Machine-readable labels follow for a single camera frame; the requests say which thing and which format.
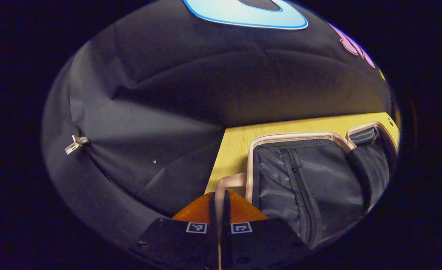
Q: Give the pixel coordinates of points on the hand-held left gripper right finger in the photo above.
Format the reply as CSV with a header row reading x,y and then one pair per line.
x,y
226,232

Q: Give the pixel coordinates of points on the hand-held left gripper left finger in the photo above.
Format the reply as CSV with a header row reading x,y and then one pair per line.
x,y
213,225

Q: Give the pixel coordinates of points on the pink suitcase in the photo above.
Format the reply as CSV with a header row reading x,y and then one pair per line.
x,y
318,180

